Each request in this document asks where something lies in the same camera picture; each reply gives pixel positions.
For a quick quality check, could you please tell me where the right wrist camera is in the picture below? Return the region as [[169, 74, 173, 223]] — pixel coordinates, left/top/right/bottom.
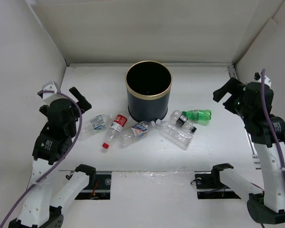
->
[[254, 72, 272, 88]]

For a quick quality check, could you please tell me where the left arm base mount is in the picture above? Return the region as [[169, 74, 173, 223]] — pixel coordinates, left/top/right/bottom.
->
[[75, 172, 112, 200]]

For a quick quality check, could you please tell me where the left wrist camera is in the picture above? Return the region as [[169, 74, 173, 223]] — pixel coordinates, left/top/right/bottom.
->
[[41, 81, 60, 105]]

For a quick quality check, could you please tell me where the clear bottle red label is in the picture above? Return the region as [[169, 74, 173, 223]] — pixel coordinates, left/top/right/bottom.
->
[[102, 112, 130, 149]]

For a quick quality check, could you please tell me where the green plastic bottle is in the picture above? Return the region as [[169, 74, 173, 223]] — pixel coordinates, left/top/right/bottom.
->
[[182, 109, 212, 122]]

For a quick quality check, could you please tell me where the aluminium rail right side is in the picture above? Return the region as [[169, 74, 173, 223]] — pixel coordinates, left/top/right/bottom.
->
[[227, 63, 262, 170]]

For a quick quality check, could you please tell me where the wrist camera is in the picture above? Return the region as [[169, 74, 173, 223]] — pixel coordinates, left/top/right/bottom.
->
[[254, 72, 272, 88], [41, 81, 60, 105]]

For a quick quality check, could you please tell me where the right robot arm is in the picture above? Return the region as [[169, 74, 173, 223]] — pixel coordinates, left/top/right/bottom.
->
[[210, 78, 285, 225]]

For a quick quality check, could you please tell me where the clear ribbed label-free bottle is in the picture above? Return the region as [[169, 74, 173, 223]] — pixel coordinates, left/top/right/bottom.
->
[[155, 119, 193, 150]]

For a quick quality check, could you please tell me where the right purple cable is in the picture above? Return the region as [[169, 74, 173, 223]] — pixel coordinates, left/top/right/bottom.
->
[[260, 68, 285, 214]]

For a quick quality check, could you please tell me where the clear bottle black label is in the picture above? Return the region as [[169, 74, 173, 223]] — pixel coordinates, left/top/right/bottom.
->
[[170, 110, 197, 133]]

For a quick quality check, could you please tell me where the clear bottle orange blue label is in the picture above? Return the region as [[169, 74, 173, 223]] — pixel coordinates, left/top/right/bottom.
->
[[118, 121, 156, 148]]

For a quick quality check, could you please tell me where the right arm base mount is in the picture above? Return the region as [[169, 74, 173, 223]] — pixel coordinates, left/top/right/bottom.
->
[[190, 172, 240, 200]]

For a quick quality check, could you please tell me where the clear bottle blue white label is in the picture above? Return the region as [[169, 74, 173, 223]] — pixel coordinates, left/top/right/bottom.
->
[[78, 114, 112, 141]]

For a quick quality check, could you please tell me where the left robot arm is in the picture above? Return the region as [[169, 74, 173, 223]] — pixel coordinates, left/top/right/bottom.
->
[[9, 86, 96, 228]]

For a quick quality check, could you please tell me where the black bin with gold rim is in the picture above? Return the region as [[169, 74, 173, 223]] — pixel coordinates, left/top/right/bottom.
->
[[125, 61, 172, 122]]

